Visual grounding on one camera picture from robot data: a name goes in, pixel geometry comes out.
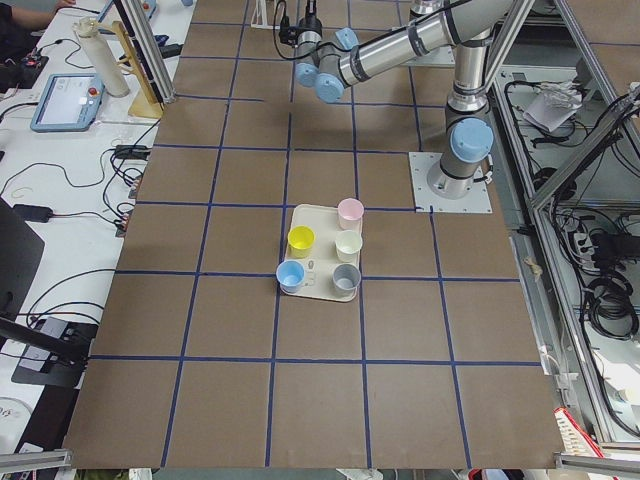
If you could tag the cream plastic tray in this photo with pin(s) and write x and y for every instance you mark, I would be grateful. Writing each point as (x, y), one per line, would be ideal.
(322, 261)

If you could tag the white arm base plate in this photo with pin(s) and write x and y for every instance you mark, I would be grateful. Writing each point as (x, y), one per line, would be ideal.
(435, 192)

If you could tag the grey plastic cup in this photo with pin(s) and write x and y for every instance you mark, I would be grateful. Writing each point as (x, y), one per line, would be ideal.
(346, 279)

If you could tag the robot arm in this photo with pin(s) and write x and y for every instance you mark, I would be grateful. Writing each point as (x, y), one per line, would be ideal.
(477, 30)

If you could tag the blue plastic cup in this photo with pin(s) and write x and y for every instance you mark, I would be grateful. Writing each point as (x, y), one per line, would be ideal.
(290, 275)

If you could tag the pale green plastic cup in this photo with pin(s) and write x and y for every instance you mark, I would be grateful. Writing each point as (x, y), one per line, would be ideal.
(348, 245)

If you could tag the aluminium frame post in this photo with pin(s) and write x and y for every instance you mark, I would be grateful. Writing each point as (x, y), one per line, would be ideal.
(140, 33)

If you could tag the black monitor stand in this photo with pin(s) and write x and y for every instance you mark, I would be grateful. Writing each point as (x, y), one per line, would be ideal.
(55, 351)

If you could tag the white paper roll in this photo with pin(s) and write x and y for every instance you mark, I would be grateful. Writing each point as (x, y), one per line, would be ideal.
(101, 57)

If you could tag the black power adapter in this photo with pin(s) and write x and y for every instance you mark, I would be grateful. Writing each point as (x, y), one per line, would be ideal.
(34, 213)

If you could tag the wooden stand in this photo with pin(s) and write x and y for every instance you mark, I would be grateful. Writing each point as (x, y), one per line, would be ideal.
(145, 103)

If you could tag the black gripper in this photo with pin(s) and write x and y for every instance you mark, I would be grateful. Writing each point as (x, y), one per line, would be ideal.
(311, 9)

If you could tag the yellow plastic cup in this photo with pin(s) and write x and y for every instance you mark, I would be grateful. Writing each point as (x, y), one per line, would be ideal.
(300, 240)

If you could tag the pink plastic cup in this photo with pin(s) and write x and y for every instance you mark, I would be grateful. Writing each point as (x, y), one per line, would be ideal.
(350, 214)

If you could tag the blue teach pendant tablet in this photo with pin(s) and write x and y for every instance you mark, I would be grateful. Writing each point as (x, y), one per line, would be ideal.
(69, 103)

